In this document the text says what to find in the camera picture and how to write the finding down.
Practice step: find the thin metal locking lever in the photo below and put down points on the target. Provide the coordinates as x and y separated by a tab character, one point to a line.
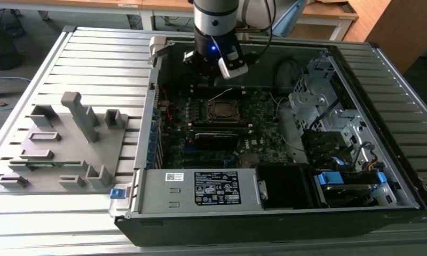
222	93

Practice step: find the silver CPU green substrate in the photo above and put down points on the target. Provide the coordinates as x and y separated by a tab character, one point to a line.
225	110

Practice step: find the silver drive cage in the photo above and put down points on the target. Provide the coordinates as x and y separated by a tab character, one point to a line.
306	99

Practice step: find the wooden desk white legs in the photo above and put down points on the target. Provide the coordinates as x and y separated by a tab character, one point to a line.
327	14
56	3

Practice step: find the black graphics card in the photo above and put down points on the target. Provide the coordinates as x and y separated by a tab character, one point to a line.
215	141

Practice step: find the green motherboard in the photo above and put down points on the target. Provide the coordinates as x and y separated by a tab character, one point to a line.
263	133

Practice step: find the brown chipset heatsink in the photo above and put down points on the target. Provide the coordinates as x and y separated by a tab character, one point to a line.
250	160

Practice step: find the black mesh basket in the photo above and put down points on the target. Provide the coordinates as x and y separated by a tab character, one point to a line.
11	26

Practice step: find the wooden cabinet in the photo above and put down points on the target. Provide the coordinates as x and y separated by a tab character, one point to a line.
406	32

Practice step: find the grey plastic parts rack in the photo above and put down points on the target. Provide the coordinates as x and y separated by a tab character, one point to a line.
75	160

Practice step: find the black trash bin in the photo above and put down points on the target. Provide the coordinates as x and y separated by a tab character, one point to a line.
6	60

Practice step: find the grey power supply unit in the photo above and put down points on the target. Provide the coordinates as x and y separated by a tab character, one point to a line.
157	197

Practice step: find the hard disk in blue carrier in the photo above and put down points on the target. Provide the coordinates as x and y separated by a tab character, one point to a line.
331	178

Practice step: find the blue case latch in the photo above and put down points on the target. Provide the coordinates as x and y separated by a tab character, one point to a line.
118	193

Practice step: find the green RAM stick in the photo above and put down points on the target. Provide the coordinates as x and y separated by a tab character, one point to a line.
43	165

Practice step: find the black open PC case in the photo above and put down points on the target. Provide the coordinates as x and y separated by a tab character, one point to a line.
235	229

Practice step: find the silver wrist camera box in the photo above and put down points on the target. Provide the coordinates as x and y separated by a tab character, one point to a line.
235	72

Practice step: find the grey plastic case bracket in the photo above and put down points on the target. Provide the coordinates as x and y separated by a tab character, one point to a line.
157	44

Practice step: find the CPU socket metal frame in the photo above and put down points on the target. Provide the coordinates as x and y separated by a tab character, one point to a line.
209	120

